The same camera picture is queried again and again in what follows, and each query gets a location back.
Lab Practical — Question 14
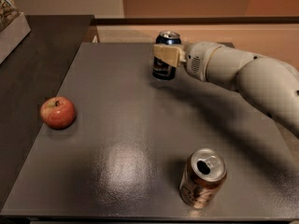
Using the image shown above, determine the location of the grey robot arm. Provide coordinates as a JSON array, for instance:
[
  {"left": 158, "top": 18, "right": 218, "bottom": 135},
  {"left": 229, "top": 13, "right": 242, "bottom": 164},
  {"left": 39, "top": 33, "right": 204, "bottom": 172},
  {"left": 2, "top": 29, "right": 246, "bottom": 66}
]
[{"left": 153, "top": 41, "right": 299, "bottom": 136}]

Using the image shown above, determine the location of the red apple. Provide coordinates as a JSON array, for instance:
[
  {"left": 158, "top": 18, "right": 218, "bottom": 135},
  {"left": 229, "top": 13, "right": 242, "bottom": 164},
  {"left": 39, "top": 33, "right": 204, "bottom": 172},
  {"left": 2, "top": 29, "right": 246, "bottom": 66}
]
[{"left": 40, "top": 96, "right": 76, "bottom": 130}]

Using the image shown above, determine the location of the white box with snacks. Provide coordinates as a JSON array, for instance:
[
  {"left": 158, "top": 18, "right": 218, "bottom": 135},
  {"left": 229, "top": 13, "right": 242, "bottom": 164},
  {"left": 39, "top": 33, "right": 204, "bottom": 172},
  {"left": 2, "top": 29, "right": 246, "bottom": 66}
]
[{"left": 0, "top": 0, "right": 31, "bottom": 63}]

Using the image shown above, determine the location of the dark side table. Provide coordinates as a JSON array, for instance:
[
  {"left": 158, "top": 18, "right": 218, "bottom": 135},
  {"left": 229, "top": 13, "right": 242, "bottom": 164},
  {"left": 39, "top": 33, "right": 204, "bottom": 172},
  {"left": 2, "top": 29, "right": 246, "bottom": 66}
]
[{"left": 0, "top": 15, "right": 93, "bottom": 210}]

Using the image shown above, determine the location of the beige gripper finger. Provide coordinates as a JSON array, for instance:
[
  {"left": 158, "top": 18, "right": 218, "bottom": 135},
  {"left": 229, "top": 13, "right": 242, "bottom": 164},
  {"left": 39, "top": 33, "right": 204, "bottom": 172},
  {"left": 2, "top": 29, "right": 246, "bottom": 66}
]
[{"left": 153, "top": 44, "right": 185, "bottom": 68}]

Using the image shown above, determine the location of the blue pepsi can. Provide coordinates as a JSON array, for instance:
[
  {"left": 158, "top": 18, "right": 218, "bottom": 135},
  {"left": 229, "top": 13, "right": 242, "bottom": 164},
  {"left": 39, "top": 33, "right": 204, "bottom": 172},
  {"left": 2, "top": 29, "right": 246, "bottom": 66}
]
[{"left": 152, "top": 31, "right": 181, "bottom": 80}]

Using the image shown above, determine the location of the brown open soda can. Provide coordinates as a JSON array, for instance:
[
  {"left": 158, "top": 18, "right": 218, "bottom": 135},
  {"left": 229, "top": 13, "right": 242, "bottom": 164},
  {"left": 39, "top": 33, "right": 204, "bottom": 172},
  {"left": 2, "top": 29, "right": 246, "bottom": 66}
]
[{"left": 179, "top": 148, "right": 227, "bottom": 209}]

